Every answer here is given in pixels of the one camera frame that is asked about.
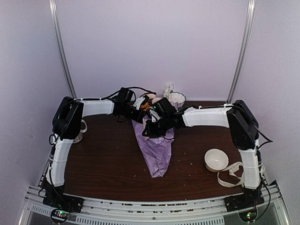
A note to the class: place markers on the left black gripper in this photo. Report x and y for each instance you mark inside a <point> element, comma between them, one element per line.
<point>139,117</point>

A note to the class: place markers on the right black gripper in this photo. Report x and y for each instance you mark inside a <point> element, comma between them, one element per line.
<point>150,131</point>

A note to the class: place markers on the purple pink wrapping paper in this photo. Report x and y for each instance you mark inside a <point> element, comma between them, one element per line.
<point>156,152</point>

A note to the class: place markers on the beige ribbon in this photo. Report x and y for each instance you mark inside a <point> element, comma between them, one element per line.
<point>232,169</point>

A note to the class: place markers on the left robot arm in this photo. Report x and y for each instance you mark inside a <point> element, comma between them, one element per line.
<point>68,120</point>

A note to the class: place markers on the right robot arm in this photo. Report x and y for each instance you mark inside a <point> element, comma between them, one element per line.
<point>236,117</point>

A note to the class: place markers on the scalloped white bowl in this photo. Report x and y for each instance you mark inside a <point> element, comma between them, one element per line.
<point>178,99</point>

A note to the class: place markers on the patterned mug yellow inside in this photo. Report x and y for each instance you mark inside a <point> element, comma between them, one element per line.
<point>80,133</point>

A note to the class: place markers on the plain white bowl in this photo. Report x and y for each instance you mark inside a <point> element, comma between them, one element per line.
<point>216,160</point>

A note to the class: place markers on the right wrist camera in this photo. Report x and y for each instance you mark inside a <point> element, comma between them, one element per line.
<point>153,115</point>

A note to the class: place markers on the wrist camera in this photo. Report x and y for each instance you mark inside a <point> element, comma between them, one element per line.
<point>153,115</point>
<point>140,102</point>

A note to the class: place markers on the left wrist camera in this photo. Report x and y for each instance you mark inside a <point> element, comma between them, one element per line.
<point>140,102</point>

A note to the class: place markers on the front aluminium rail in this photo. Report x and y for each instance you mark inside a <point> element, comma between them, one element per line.
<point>209,211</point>

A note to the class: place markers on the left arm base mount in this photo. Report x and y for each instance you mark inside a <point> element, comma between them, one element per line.
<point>62,209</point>

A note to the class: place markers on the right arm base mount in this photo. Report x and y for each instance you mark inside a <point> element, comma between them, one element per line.
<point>245,205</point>

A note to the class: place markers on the left aluminium frame post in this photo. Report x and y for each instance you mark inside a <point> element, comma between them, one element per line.
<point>62,54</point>

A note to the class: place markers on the aluminium frame post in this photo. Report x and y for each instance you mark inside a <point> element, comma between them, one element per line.
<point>62,54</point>
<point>243,48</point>

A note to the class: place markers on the right aluminium frame post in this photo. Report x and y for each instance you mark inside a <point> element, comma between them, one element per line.
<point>243,48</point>

